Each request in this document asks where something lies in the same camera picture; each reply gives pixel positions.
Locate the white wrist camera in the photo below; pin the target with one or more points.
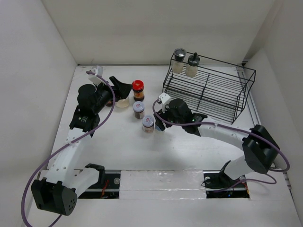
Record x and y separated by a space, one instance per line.
164 100
92 75

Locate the glass-lid spice jar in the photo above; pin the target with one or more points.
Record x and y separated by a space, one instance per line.
179 55

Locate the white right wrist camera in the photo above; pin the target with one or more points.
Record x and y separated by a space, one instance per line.
164 100

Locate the silver-lid white powder jar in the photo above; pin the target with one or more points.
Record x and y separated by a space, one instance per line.
123 103

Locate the black-pump-lid spice jar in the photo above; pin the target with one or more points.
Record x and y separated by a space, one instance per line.
192 65

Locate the red-lid brown sauce bottle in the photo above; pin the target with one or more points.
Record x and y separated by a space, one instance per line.
138 87

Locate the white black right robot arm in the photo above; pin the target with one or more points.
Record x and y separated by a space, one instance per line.
258 146

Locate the black wire shelf rack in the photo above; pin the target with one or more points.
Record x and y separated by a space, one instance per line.
219 89

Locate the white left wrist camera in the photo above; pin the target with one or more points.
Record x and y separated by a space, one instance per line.
92 75

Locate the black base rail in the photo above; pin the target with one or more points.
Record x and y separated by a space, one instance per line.
159 185

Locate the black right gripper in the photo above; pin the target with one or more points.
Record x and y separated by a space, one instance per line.
164 115

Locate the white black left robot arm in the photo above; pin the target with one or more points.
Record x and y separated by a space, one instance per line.
60 188

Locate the grey-lid dark sauce jar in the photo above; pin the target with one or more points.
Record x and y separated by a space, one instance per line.
138 108

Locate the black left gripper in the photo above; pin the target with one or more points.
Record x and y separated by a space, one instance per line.
120 90

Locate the small red-cap brown bottle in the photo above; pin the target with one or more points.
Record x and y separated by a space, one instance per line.
109 104

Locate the grey-lid reddish sauce jar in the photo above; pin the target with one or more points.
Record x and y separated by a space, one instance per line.
148 124

